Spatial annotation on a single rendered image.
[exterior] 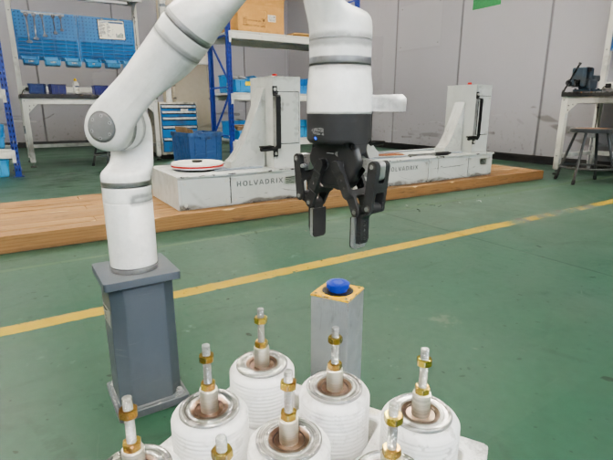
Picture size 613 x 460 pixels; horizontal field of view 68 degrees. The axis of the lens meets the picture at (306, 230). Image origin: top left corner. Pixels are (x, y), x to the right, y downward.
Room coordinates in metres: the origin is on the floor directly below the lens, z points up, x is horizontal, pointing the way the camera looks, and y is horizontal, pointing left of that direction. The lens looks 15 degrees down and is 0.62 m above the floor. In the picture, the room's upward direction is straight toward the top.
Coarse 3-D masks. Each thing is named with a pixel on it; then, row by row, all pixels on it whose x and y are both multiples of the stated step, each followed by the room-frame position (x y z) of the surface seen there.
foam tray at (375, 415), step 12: (372, 408) 0.60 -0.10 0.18; (372, 420) 0.57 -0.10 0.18; (252, 432) 0.54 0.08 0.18; (372, 432) 0.57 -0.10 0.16; (168, 444) 0.52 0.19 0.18; (372, 444) 0.52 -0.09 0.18; (468, 444) 0.52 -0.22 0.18; (480, 444) 0.52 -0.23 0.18; (468, 456) 0.50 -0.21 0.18; (480, 456) 0.50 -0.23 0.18
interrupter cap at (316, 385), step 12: (324, 372) 0.58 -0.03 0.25; (348, 372) 0.57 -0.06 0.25; (312, 384) 0.55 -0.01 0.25; (324, 384) 0.55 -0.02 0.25; (348, 384) 0.55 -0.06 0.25; (360, 384) 0.54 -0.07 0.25; (312, 396) 0.52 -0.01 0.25; (324, 396) 0.52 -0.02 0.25; (336, 396) 0.52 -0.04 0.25; (348, 396) 0.52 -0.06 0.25
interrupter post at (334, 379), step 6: (330, 372) 0.54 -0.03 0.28; (336, 372) 0.53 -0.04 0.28; (342, 372) 0.54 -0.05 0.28; (330, 378) 0.53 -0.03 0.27; (336, 378) 0.53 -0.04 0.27; (342, 378) 0.54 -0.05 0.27; (330, 384) 0.53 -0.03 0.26; (336, 384) 0.53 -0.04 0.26; (342, 384) 0.54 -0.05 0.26; (330, 390) 0.53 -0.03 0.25; (336, 390) 0.53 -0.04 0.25
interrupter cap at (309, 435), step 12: (276, 420) 0.47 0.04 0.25; (300, 420) 0.47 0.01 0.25; (264, 432) 0.45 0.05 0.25; (276, 432) 0.45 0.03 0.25; (300, 432) 0.46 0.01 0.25; (312, 432) 0.45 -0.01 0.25; (264, 444) 0.43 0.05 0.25; (276, 444) 0.43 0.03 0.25; (300, 444) 0.44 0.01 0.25; (312, 444) 0.43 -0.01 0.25; (264, 456) 0.42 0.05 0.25; (276, 456) 0.41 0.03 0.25; (288, 456) 0.41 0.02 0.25; (300, 456) 0.41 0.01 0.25; (312, 456) 0.42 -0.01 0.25
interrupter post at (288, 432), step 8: (280, 416) 0.44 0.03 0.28; (296, 416) 0.44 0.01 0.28; (280, 424) 0.44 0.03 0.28; (288, 424) 0.43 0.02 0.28; (296, 424) 0.44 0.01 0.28; (280, 432) 0.44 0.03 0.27; (288, 432) 0.43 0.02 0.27; (296, 432) 0.44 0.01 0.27; (280, 440) 0.44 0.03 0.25; (288, 440) 0.43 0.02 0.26; (296, 440) 0.44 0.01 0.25
